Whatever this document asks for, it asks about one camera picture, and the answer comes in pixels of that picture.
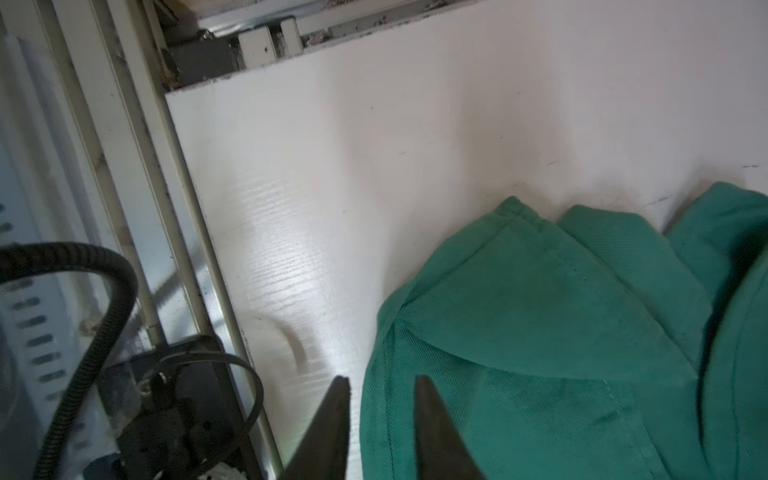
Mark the green trousers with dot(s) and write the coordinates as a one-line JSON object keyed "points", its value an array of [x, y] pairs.
{"points": [[593, 347]]}

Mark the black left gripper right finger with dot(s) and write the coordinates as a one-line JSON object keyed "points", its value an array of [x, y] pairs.
{"points": [[440, 450]]}

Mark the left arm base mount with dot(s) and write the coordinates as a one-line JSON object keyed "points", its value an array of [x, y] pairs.
{"points": [[175, 414]]}

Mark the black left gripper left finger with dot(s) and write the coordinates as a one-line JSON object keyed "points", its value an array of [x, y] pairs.
{"points": [[323, 451]]}

